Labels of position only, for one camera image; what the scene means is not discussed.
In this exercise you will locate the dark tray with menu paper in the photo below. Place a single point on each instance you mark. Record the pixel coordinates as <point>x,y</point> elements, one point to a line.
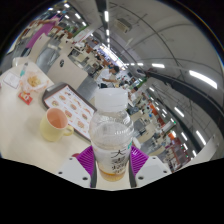
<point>71,106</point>

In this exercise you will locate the clear plastic tea bottle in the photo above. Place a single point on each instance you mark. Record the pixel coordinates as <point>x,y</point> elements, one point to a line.
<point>111,133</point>

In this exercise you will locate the pale yellow mug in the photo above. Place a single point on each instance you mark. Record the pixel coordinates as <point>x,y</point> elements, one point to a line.
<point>50,130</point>

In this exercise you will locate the person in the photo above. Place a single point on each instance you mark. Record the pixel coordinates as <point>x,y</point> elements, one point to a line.
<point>106,76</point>

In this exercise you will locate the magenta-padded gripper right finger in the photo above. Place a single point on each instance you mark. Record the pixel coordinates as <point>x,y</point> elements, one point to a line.
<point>140,160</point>

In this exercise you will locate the group of ceiling lights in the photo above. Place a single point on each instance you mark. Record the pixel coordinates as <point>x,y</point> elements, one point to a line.
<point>203,79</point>

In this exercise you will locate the clear bag of fries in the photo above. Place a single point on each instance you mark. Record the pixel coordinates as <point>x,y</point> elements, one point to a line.
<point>33,81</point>

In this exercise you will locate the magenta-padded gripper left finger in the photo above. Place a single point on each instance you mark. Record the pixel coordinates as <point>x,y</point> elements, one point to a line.
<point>85,160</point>

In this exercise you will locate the white printed card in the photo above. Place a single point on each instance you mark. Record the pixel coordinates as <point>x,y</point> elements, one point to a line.
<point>11,80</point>

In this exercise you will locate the small red sauce packet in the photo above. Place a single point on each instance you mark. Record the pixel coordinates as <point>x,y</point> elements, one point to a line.
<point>25,98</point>

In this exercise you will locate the beige chair with oval hole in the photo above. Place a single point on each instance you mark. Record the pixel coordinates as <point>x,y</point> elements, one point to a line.
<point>71,71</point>

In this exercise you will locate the ceiling air conditioner unit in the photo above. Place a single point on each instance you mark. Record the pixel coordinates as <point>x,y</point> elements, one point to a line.
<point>123,25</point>

